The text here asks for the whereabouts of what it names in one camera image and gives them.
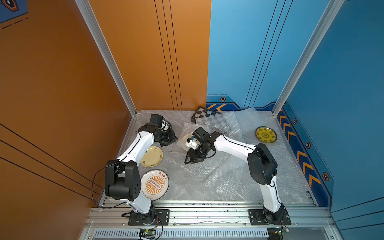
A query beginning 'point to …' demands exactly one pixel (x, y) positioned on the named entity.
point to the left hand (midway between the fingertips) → (178, 136)
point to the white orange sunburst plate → (154, 184)
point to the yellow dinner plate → (266, 134)
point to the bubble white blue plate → (166, 125)
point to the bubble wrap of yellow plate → (292, 182)
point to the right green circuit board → (277, 233)
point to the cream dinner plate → (152, 157)
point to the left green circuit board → (148, 234)
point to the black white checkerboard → (202, 112)
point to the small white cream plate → (185, 137)
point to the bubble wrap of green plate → (249, 120)
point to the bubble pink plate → (223, 177)
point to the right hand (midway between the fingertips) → (188, 161)
